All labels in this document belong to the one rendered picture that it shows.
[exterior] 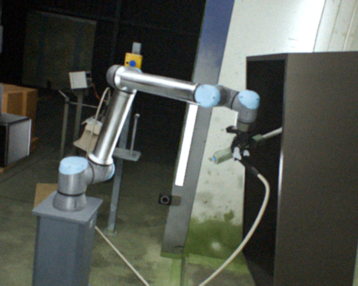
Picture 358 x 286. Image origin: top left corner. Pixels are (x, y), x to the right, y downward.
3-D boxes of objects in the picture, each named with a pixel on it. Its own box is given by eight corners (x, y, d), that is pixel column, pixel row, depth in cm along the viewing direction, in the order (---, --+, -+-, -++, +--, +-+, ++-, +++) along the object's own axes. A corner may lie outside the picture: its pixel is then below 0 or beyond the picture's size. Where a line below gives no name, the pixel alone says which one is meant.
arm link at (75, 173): (51, 186, 180) (54, 158, 176) (75, 181, 195) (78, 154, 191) (69, 196, 173) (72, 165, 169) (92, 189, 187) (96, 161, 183)
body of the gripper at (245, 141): (242, 155, 151) (245, 135, 143) (230, 144, 156) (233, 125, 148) (254, 149, 154) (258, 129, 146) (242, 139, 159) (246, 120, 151)
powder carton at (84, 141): (84, 134, 429) (96, 108, 421) (113, 149, 433) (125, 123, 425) (70, 143, 377) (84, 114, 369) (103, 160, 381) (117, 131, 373)
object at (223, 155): (239, 181, 145) (210, 151, 159) (237, 188, 148) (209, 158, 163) (313, 145, 164) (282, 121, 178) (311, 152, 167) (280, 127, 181)
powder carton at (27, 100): (15, 110, 464) (17, 86, 455) (36, 114, 466) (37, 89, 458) (3, 114, 427) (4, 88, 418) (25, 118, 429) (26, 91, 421)
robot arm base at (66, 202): (46, 208, 176) (48, 192, 174) (60, 195, 194) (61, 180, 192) (79, 214, 176) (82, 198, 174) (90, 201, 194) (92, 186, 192)
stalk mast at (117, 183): (114, 231, 289) (142, 44, 251) (113, 234, 283) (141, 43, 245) (108, 230, 289) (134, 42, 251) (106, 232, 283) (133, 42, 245)
